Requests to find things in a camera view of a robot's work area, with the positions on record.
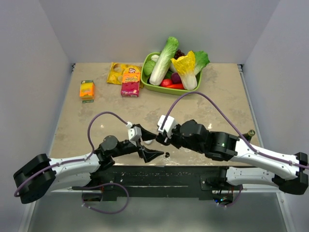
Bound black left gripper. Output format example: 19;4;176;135
111;124;164;162

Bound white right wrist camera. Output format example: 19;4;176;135
157;115;177;138

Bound green plastic tray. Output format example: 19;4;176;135
140;52;189;95

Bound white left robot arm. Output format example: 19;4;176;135
13;124;163;204

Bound black base frame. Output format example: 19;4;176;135
83;166;241;201

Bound dark toy grapes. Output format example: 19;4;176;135
174;49;185;59

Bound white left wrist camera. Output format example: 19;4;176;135
126;122;141;142

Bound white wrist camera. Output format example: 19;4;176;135
126;122;141;142
157;115;177;138

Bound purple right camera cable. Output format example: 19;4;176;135
161;91;309;170

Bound orange sponge pack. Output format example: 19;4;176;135
79;80;95;103

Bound green round toy vegetable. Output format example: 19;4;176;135
143;60;156;76

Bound purple camera cable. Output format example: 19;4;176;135
14;111;128;198
161;91;309;170

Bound green napa cabbage toy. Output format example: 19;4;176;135
149;37;179;86

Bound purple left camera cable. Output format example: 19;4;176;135
14;111;128;198

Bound green lettuce leaf toy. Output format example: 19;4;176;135
194;51;210;75

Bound yellow chips bag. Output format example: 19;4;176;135
106;62;142;85

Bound purple toy onion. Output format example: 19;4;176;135
170;72;182;84

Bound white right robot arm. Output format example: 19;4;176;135
141;120;309;195

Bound red toy tomato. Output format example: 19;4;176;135
160;79;173;87

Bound red snack box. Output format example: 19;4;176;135
120;72;140;97

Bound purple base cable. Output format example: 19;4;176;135
81;183;130;215

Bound orange toy carrot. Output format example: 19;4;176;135
167;84;184;89

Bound white toy garlic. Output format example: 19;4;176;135
151;55;159;62

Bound yellow napa cabbage toy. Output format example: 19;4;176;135
170;51;197;91

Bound green glass bottle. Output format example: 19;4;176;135
242;130;255;142

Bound white earbud charging case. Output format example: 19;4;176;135
144;140;153;145

